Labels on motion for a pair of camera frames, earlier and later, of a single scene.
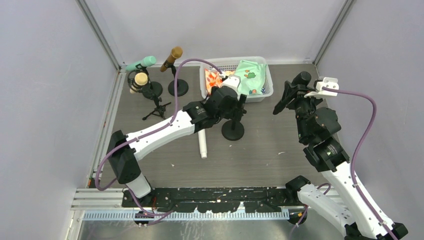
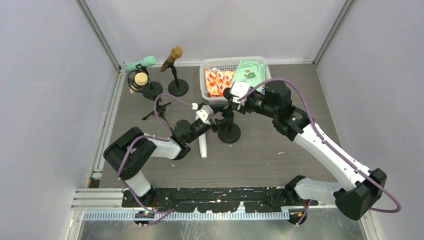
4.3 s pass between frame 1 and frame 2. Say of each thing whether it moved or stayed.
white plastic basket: stayed
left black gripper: moved
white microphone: stayed
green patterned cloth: stayed
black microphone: moved
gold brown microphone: stayed
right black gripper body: moved
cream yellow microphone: stayed
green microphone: stayed
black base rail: stayed
